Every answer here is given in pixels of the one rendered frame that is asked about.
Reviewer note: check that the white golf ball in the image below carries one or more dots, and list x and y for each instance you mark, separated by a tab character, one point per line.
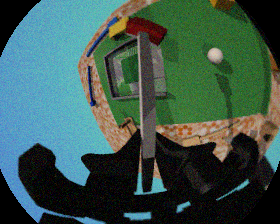
215	55

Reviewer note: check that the brown cube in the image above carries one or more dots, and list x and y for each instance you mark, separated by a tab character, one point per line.
269	131

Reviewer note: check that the red putter with grey shaft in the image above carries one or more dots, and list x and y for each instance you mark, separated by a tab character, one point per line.
147	33

